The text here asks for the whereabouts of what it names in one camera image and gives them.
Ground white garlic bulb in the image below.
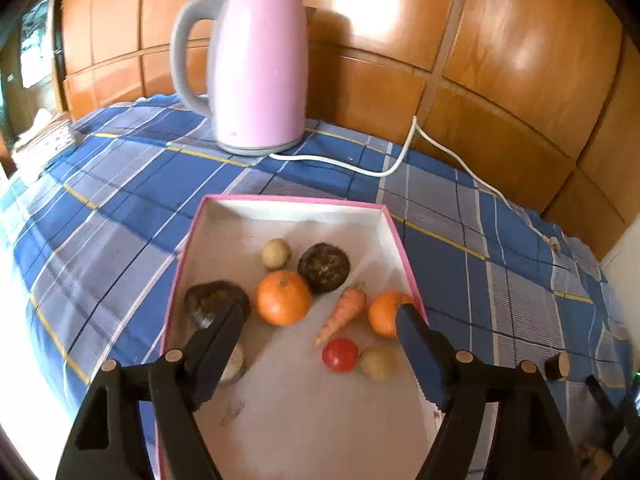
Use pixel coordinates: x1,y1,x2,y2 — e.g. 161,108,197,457
220,342,245,384

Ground dark brown avocado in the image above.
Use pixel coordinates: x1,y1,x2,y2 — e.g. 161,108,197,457
184,280,252,328

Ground large orange fruit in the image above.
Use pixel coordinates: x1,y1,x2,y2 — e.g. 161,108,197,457
256,270,312,326

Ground small beige potato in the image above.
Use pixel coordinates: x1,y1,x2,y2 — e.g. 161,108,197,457
359,347,397,382
260,238,292,271

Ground red tomato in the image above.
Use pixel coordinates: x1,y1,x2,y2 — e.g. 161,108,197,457
321,338,359,373

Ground dark round beetroot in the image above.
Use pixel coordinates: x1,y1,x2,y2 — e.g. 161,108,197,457
297,243,350,295

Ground orange mandarin fruit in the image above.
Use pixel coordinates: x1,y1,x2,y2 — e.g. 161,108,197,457
367,290,413,338

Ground orange carrot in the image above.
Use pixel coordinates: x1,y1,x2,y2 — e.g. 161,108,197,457
314,281,367,347

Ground pink shallow box tray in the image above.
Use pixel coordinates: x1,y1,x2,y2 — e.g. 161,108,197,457
163,195,437,479

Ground blue plaid tablecloth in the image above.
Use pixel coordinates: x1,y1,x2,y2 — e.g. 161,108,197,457
1,94,631,479

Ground pink electric kettle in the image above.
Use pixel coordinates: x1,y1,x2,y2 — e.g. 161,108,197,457
169,0,308,156

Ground wooden panelled wardrobe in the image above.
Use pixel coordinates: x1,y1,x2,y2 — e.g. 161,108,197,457
61,0,639,257

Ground white power cable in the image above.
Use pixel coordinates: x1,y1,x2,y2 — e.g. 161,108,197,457
268,115,562,254

